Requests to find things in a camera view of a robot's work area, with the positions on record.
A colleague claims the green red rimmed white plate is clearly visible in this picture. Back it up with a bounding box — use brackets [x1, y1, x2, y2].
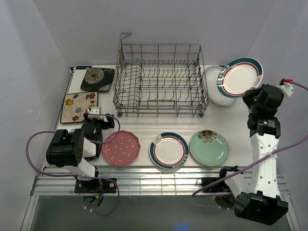
[216, 57, 264, 98]

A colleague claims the green floral plate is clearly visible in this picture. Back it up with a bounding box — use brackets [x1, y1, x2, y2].
[189, 130, 229, 167]

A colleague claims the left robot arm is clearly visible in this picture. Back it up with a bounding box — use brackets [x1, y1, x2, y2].
[46, 112, 116, 192]

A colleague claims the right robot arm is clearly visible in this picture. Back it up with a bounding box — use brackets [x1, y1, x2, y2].
[217, 83, 294, 226]

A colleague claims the cream floral square plate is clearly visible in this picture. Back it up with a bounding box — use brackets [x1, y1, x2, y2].
[60, 92, 99, 124]

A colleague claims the pink dotted scalloped plate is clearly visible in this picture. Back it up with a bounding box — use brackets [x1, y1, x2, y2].
[102, 130, 141, 167]

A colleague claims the black floral square plate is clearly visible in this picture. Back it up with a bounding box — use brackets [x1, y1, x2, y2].
[80, 67, 115, 92]

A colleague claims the white oval plate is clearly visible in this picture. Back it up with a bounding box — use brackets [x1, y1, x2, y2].
[205, 66, 236, 106]

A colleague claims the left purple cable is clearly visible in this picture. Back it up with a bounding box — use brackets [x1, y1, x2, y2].
[26, 114, 121, 216]

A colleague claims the purple cable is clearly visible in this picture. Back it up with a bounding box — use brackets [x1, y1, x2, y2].
[192, 78, 308, 198]
[26, 114, 121, 216]

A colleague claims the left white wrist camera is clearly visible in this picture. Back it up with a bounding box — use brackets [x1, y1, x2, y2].
[86, 107, 102, 120]

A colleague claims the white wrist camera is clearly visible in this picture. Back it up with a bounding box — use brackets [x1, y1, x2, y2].
[278, 78, 294, 97]
[86, 107, 102, 120]

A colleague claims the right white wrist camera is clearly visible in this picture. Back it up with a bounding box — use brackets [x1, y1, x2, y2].
[278, 78, 294, 97]

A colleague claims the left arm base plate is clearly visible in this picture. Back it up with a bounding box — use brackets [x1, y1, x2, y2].
[74, 180, 116, 194]

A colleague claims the grey wire dish rack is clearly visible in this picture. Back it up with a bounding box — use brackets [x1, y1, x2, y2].
[113, 33, 209, 117]

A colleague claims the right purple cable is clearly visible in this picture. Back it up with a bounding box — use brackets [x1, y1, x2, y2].
[192, 78, 308, 198]

